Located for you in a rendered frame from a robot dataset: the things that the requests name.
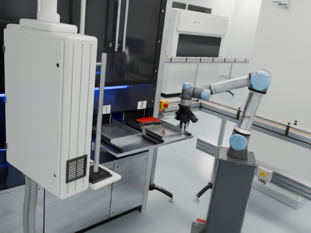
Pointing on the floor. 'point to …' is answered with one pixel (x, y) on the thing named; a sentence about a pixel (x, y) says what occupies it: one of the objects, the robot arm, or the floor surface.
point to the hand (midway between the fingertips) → (183, 132)
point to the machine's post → (152, 112)
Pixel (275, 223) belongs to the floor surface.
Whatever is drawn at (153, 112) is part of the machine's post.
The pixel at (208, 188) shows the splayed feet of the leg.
